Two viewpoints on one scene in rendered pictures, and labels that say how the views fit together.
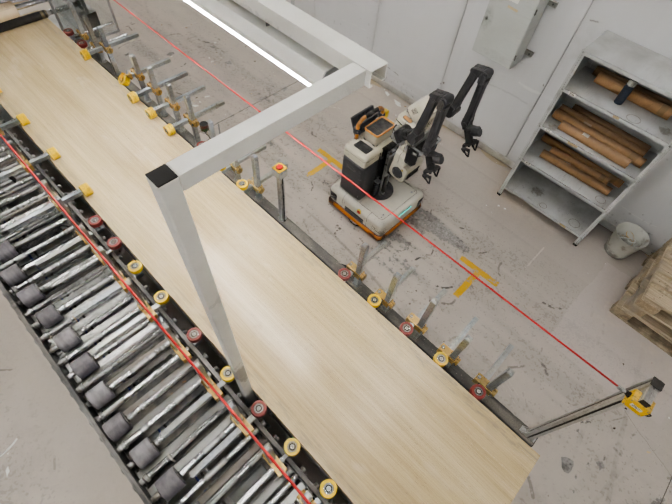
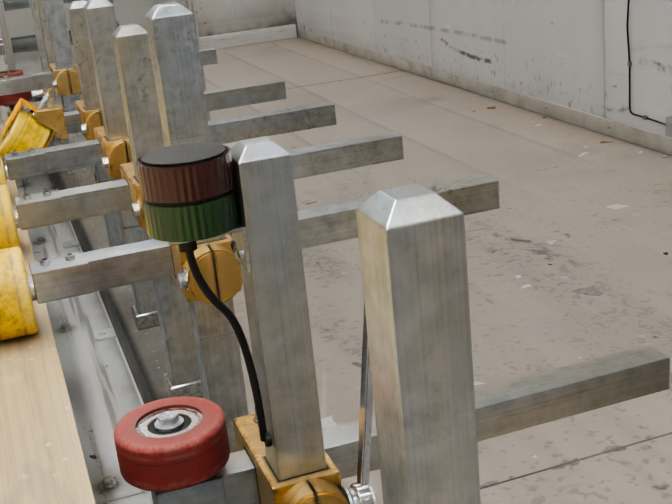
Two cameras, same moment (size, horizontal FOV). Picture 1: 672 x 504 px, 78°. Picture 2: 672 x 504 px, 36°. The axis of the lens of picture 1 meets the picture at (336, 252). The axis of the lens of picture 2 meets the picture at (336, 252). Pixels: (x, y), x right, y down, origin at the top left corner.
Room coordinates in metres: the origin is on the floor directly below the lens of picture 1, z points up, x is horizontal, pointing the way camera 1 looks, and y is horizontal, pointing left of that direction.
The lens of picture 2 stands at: (1.79, 0.61, 1.25)
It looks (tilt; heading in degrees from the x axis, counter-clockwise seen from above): 19 degrees down; 34
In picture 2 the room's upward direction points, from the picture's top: 6 degrees counter-clockwise
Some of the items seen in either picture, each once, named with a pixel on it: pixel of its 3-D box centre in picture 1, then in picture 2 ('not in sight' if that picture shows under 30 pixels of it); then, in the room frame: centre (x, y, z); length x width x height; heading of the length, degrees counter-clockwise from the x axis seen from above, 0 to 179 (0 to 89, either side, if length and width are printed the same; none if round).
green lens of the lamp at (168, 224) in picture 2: not in sight; (191, 210); (2.27, 1.04, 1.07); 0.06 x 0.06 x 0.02
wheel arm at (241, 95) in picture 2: (150, 67); (176, 105); (3.05, 1.75, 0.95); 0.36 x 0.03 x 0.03; 142
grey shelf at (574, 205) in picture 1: (589, 150); not in sight; (2.94, -2.05, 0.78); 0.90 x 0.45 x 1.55; 52
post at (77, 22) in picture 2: (141, 81); (105, 156); (2.92, 1.80, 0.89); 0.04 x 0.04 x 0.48; 52
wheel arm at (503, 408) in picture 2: not in sight; (426, 431); (2.42, 0.97, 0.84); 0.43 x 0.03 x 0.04; 142
